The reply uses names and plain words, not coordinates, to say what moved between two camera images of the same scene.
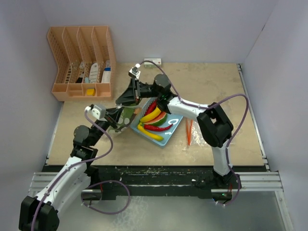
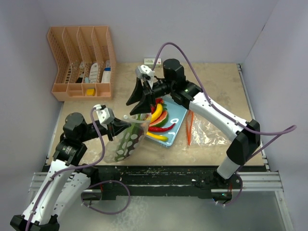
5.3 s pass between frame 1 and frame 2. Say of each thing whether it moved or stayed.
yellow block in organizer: stayed
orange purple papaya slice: moved
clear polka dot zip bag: moved
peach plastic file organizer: stayed
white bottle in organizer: stayed
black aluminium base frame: stayed
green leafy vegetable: moved
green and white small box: stayed
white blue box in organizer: stayed
